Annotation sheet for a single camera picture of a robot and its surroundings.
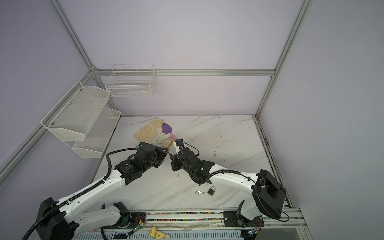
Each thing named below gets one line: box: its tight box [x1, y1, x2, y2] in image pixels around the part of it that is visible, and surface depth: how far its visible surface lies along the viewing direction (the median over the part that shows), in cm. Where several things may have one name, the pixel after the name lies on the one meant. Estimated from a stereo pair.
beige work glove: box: [134, 117, 164, 142], surface depth 113 cm
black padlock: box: [207, 186, 216, 196], surface depth 84 cm
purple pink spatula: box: [162, 123, 177, 142], surface depth 114 cm
